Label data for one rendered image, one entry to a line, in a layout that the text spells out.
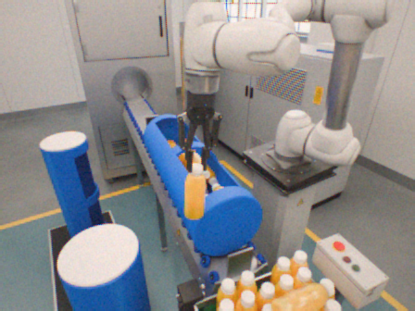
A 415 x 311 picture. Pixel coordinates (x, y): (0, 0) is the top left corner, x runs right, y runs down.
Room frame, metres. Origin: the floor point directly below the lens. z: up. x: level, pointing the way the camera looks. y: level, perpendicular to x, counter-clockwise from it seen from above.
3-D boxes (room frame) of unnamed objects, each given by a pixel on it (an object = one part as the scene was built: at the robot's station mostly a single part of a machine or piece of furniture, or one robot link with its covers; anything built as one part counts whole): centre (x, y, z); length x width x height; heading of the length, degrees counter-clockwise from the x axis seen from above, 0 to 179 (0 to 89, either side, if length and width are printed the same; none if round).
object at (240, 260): (0.67, -0.12, 0.99); 0.10 x 0.02 x 0.12; 113
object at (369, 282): (0.59, -0.47, 1.05); 0.20 x 0.10 x 0.10; 23
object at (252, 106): (3.12, -0.71, 0.72); 2.15 x 0.54 x 1.45; 30
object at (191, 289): (0.55, 0.05, 0.95); 0.10 x 0.07 x 0.10; 113
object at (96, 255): (0.68, 0.39, 1.03); 0.28 x 0.28 x 0.01
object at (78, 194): (1.59, 0.94, 0.59); 0.28 x 0.28 x 0.88
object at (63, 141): (1.59, 0.94, 1.03); 0.28 x 0.28 x 0.01
